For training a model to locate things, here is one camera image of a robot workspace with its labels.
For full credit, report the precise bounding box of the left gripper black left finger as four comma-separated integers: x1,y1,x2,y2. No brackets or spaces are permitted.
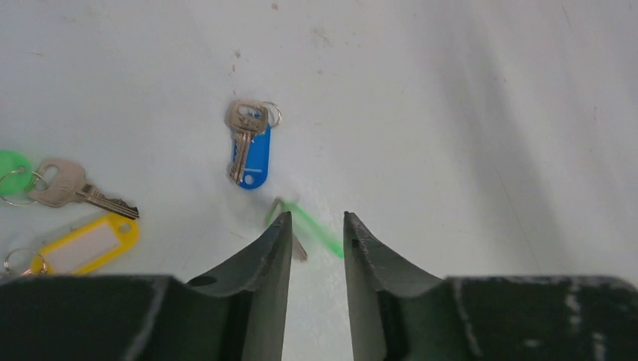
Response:
1,212,293,360

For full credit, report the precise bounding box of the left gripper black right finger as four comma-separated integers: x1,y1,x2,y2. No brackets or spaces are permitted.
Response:
343,212,637,360

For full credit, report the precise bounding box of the blue tagged brass key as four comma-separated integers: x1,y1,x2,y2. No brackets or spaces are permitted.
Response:
226,100,282,190

